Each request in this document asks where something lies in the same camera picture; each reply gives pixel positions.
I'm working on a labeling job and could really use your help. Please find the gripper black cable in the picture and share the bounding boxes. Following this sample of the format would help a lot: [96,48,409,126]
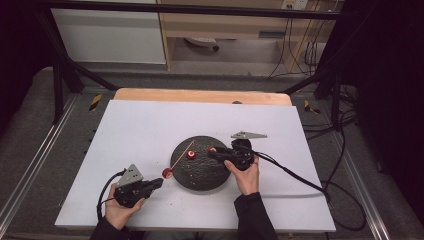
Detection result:
[252,151,367,232]
[96,169,127,222]

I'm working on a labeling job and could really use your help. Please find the light wooden desk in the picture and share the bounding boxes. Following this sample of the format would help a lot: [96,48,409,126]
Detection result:
[156,0,336,73]

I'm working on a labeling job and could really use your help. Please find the aluminium floor rail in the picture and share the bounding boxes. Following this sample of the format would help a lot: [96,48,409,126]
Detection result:
[328,131,392,240]
[0,94,80,228]

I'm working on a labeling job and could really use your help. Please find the wooden table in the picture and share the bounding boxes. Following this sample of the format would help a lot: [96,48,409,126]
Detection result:
[113,87,294,107]

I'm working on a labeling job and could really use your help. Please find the person's right hand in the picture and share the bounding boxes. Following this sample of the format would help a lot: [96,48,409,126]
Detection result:
[223,156,261,197]

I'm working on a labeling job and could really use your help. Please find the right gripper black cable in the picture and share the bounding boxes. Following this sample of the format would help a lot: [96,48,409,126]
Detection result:
[252,151,367,232]

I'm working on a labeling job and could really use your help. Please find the black round plate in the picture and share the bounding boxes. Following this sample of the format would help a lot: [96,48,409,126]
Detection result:
[170,135,233,192]

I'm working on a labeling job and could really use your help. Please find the hanging black cables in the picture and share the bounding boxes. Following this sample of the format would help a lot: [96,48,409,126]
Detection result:
[267,16,327,80]

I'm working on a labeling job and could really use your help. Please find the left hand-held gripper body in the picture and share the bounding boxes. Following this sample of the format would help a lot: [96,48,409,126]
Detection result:
[114,163,151,209]

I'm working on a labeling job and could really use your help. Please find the white wall socket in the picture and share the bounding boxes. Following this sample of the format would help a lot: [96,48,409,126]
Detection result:
[281,0,309,11]

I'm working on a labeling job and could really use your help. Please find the black metal frame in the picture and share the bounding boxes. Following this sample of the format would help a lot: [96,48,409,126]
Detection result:
[33,0,355,125]

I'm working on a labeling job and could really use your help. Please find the yellow black floor tape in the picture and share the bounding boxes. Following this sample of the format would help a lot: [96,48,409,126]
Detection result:
[303,99,322,116]
[88,93,103,112]

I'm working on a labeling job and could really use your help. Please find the white power strip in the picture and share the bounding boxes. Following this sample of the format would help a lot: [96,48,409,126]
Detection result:
[184,36,220,52]

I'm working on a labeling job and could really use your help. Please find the black floor cables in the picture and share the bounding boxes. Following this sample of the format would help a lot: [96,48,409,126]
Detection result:
[301,84,360,142]

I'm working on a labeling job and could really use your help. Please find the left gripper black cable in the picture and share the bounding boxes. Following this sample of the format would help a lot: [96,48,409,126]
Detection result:
[96,169,127,222]

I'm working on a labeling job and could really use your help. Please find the black curtain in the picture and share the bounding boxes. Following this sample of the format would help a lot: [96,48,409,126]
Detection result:
[0,0,56,138]
[338,0,424,216]

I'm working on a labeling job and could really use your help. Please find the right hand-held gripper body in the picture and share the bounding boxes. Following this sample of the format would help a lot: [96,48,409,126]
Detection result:
[228,131,268,172]

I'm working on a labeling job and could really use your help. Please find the person's left hand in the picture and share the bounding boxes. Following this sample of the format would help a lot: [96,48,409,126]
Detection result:
[104,183,147,231]

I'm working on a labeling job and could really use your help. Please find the white board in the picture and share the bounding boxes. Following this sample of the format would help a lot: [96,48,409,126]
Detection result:
[54,99,337,234]

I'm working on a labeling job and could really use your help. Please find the white cabinet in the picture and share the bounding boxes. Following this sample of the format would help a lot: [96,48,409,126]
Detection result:
[49,0,167,65]

